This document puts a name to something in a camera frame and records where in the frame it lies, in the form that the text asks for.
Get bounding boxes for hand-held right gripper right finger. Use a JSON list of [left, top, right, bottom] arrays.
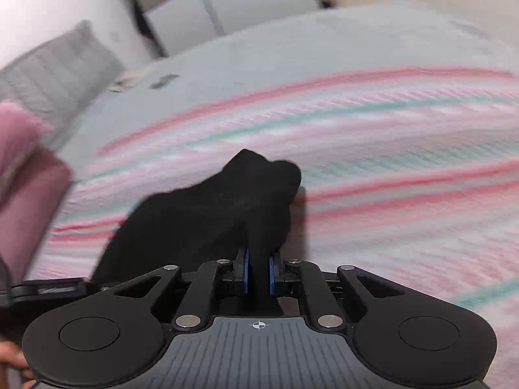
[[268, 249, 407, 330]]

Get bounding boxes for black pants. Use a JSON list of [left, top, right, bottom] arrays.
[[91, 148, 303, 317]]

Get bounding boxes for small black object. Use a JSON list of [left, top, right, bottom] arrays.
[[149, 74, 181, 90]]

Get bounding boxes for striped patterned blanket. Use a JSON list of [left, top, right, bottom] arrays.
[[30, 66, 519, 389]]

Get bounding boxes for beige cloth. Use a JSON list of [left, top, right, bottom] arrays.
[[109, 71, 149, 92]]

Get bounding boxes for person's left hand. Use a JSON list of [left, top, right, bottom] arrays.
[[0, 340, 38, 389]]

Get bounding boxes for grey bed sheet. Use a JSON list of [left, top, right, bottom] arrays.
[[61, 0, 519, 159]]

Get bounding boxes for white and taupe wardrobe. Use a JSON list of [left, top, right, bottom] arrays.
[[122, 0, 323, 56]]

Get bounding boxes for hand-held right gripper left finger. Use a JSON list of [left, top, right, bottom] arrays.
[[113, 247, 250, 330]]

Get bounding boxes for pink velvet pillow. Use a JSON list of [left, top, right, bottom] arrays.
[[0, 146, 74, 282], [0, 100, 45, 179]]

